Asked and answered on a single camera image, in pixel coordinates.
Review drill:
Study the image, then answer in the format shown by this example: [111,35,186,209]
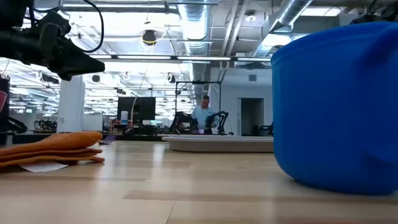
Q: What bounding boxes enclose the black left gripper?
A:
[0,29,106,82]

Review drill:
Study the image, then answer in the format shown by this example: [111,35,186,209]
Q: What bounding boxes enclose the blue plastic mug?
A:
[270,21,398,196]

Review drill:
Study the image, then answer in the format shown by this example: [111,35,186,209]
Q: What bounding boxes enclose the white pillar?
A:
[57,75,86,134]

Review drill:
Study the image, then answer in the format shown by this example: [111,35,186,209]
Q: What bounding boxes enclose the black monitor panel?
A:
[117,96,156,126]

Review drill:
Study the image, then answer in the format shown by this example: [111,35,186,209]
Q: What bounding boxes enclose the overhead LED light bar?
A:
[88,54,272,64]

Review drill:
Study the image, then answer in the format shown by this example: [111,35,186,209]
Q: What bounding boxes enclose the person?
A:
[191,95,219,135]

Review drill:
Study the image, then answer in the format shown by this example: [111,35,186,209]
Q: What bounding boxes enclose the dark doorway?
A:
[239,98,265,137]

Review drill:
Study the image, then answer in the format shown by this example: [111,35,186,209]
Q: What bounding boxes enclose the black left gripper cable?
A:
[81,0,104,54]

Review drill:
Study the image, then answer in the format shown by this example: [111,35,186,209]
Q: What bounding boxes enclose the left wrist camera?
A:
[34,11,72,37]

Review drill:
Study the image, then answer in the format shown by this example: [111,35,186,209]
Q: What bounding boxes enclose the black overhead camera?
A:
[142,29,157,47]

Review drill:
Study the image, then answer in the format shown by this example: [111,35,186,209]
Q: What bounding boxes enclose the black aluminium table frame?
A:
[0,132,170,146]

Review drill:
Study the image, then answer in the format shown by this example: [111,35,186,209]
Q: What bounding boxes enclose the background black rig frame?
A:
[175,80,222,136]

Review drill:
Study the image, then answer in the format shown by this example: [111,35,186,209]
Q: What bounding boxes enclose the silver ventilation duct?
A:
[178,0,211,57]
[269,0,315,34]

